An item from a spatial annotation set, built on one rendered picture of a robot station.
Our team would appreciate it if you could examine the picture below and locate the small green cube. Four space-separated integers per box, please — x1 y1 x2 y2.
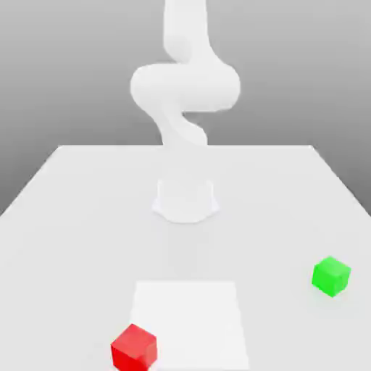
311 255 352 299

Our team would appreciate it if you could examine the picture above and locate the small red cube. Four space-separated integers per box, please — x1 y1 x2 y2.
110 323 158 371

